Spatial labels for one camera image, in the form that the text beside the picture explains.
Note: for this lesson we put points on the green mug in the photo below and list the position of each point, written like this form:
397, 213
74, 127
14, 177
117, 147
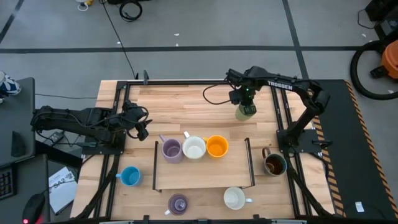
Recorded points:
240, 115

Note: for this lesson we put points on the white mug brown rim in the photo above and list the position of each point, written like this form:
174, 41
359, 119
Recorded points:
234, 198

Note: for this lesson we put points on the white mug sage outside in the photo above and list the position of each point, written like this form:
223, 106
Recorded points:
194, 148

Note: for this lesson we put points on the orange shop vacuum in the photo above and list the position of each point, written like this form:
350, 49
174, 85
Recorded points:
391, 59

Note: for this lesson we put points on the black frame clamp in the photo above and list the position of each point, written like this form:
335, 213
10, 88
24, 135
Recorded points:
145, 77
146, 218
256, 217

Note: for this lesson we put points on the white label sticker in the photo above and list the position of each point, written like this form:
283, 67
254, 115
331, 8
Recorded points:
359, 207

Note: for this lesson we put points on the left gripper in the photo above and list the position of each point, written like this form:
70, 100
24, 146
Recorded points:
133, 116

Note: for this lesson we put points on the silver aluminium bar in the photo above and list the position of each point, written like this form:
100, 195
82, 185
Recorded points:
116, 222
287, 221

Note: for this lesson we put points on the black computer mouse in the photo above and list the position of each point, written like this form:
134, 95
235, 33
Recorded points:
34, 207

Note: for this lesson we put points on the black metal table frame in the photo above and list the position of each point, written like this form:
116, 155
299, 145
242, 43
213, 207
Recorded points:
186, 82

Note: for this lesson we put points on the light purple mug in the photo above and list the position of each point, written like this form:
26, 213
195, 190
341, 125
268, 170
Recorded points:
171, 151

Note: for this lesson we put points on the backlit keyboard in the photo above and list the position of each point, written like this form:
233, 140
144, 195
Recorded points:
6, 183

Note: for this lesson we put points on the dark grey desk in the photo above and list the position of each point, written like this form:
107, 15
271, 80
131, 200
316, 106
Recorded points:
18, 118
25, 180

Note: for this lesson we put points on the blue mug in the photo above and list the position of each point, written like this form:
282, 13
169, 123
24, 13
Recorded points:
130, 175

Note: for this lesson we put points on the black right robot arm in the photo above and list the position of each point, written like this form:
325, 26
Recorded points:
311, 93

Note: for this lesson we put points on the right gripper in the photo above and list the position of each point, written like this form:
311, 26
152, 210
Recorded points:
245, 97

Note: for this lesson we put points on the blue white patterned shoe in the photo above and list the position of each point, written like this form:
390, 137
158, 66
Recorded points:
9, 87

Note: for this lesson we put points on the orange mug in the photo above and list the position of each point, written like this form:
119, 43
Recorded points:
217, 147

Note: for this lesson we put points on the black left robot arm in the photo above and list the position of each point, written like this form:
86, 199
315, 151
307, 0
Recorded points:
62, 119

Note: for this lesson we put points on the black mat hazard stripes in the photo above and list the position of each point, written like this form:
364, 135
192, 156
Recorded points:
357, 174

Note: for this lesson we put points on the white printed booklet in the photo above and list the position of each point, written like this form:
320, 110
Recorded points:
62, 193

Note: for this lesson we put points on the black power adapter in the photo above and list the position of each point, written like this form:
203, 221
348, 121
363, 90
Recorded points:
56, 137

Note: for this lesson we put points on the brown teal glazed mug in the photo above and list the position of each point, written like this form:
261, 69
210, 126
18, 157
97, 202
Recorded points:
275, 165

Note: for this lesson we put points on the black equipment case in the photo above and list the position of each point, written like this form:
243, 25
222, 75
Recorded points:
384, 12

